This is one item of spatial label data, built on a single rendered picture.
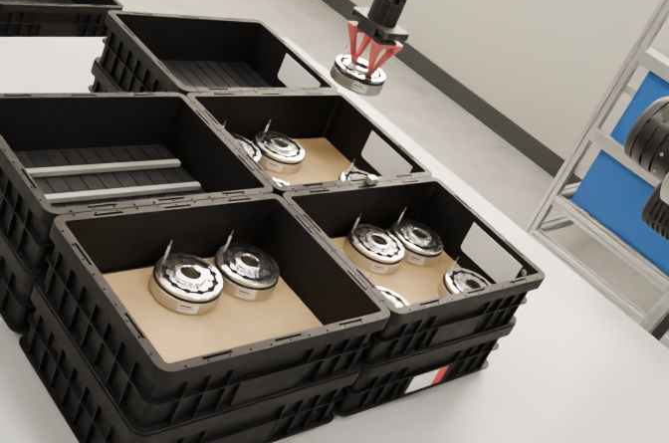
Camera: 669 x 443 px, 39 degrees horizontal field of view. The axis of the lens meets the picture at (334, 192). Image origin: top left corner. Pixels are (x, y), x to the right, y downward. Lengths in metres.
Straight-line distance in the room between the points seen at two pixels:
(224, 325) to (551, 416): 0.68
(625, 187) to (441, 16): 1.80
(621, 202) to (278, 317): 2.28
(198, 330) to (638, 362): 1.07
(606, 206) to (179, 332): 2.45
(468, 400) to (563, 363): 0.31
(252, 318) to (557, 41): 3.39
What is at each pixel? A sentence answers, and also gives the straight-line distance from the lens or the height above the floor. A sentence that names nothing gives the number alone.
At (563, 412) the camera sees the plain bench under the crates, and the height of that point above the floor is 0.70.
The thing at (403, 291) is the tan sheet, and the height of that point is 0.83.
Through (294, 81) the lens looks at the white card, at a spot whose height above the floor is 0.88.
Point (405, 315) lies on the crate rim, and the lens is 1.39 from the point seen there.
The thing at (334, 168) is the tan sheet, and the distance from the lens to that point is 1.89.
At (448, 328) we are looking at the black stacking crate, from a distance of 1.54.
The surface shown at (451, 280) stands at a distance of 1.66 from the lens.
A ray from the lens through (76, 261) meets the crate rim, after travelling 1.25.
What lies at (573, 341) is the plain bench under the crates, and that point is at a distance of 2.04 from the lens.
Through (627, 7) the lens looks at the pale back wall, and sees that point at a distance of 4.47.
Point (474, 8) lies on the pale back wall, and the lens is 4.87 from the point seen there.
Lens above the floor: 1.68
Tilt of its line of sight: 28 degrees down
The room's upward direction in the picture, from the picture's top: 25 degrees clockwise
